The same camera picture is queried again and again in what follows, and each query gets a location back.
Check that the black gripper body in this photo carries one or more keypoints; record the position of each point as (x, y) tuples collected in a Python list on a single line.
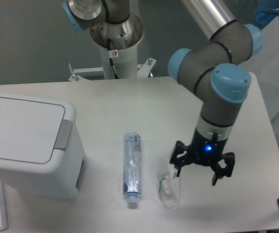
[(205, 150)]

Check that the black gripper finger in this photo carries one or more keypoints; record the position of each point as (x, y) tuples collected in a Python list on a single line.
[(181, 156), (220, 172)]

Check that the white push-lid trash can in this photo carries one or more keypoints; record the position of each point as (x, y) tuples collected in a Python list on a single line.
[(41, 152)]

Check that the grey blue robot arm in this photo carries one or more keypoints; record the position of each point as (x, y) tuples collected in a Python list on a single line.
[(212, 74)]

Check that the crumpled clear plastic wrapper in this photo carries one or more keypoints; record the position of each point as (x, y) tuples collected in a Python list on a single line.
[(168, 183)]

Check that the crushed clear plastic bottle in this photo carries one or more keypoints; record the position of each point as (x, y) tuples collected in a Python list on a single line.
[(131, 188)]

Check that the blue plastic bag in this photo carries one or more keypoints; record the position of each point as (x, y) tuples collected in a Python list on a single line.
[(266, 11)]

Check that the white right mounting bracket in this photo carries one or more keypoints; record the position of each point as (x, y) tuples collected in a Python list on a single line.
[(146, 70)]

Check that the white mounting bracket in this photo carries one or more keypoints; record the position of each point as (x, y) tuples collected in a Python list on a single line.
[(77, 74), (146, 70)]

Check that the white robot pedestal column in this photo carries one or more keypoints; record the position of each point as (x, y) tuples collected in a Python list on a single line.
[(119, 47)]

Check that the white left mounting bracket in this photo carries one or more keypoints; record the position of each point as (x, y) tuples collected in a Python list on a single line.
[(77, 74)]

